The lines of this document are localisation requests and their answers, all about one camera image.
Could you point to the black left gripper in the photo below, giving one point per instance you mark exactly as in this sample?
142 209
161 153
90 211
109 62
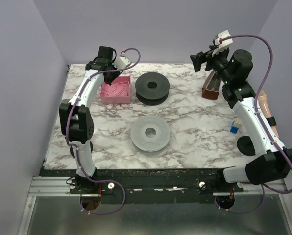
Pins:
111 74

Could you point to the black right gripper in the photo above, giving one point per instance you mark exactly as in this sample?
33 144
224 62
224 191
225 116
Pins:
208 62

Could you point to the white perforated cable spool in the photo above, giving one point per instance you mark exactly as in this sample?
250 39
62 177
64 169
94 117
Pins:
150 133

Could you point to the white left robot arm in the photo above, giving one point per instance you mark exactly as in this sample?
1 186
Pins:
75 118

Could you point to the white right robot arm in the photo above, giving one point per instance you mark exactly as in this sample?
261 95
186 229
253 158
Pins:
270 163

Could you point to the brown wooden metronome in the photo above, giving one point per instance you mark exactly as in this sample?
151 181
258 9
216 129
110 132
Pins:
211 86

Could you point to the pink plastic box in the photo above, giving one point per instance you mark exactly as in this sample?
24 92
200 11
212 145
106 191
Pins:
119 92

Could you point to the glitter toy microphone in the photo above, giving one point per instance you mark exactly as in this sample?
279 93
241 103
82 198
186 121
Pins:
65 101

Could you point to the beige toy microphone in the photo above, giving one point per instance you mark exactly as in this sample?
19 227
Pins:
263 102

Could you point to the blue and white block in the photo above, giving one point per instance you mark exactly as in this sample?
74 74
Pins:
236 125

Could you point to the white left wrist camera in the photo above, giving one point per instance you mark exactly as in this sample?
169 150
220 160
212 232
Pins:
122 62

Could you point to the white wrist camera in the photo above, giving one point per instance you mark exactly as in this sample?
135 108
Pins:
122 62
222 41

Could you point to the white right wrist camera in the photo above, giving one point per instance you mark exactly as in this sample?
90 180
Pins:
222 41

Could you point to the black cable spool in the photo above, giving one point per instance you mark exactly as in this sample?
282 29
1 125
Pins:
152 88

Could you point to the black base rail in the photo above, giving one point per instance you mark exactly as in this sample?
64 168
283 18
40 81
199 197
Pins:
148 186

